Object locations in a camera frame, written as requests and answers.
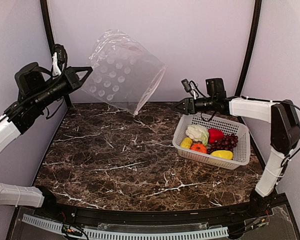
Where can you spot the yellow toy mango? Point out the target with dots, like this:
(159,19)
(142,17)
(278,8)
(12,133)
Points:
(224,154)

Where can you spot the black corner post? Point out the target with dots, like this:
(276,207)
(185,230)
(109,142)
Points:
(250,47)
(51,42)

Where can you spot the white slotted cable duct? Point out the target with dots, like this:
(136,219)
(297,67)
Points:
(107,231)

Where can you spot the black left corner post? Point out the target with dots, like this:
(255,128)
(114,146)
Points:
(51,42)

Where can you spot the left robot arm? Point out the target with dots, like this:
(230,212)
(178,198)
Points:
(35,95)

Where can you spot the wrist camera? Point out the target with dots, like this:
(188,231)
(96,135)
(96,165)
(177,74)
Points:
(190,87)
(59,60)

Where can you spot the yellow toy corn cob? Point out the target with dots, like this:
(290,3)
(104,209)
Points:
(186,143)

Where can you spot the clear zip top bag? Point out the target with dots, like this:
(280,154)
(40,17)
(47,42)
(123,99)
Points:
(124,73)

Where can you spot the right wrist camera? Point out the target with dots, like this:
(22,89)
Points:
(190,87)

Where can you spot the black right corner post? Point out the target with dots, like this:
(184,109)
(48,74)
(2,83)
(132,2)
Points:
(250,47)

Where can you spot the red toy bell pepper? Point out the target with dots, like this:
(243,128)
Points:
(215,135)

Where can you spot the black front rail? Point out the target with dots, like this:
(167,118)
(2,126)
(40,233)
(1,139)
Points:
(84,216)

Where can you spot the white toy cauliflower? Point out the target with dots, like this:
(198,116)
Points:
(198,133)

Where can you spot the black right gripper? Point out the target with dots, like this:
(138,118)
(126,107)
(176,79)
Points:
(189,106)

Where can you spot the purple toy grape bunch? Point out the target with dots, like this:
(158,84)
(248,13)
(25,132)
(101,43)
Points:
(228,143)

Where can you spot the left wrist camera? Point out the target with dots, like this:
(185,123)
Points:
(59,60)

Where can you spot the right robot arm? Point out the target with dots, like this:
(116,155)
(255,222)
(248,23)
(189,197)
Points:
(281,115)

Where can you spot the white perforated plastic basket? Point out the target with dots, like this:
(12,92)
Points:
(241,153)

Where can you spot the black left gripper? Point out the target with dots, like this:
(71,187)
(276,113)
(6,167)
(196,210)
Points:
(73,79)

